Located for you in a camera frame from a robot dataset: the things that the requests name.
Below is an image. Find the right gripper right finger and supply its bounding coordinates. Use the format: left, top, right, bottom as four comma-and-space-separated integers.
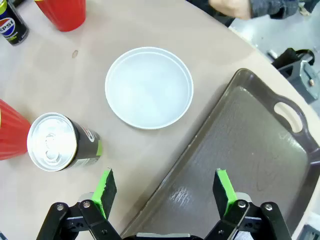
203, 168, 293, 240

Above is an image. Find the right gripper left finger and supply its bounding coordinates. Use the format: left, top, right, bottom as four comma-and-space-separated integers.
36, 167, 123, 240

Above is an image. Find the black Pepsi can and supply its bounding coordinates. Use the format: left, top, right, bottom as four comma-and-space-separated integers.
26, 112, 103, 173
0, 0, 30, 47

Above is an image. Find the white round bowl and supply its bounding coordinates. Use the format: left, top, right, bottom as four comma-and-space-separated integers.
104, 46, 195, 130

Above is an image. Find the red plastic cup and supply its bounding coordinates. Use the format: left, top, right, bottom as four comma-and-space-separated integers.
0, 98, 32, 161
34, 0, 87, 33

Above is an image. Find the person's left forearm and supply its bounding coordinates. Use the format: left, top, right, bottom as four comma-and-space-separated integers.
249, 0, 301, 20

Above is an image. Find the person's left hand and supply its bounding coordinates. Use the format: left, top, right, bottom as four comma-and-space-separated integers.
208, 0, 253, 20

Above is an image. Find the brown plastic serving tray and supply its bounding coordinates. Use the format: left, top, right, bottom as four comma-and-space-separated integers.
119, 67, 320, 240

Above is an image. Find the grey metal device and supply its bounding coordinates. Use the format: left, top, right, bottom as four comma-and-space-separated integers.
277, 59, 320, 105

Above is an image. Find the black bag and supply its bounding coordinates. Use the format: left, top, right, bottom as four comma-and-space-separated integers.
271, 47, 316, 72

